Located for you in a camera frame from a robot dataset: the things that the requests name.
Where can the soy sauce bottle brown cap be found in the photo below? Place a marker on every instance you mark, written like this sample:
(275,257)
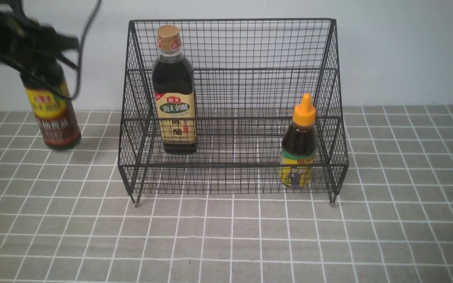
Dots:
(55,117)

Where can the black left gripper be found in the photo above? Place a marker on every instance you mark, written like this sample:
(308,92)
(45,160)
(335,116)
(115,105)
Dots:
(30,46)

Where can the vinegar bottle gold cap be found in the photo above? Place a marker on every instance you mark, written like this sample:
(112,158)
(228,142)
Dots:
(173,84)

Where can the small bottle orange cap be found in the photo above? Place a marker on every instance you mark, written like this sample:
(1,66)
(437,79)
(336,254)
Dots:
(299,146)

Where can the black wire mesh rack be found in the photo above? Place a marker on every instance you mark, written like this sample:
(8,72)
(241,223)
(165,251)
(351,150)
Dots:
(249,74)

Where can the grey checkered tablecloth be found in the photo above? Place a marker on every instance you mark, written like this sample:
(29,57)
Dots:
(66,217)

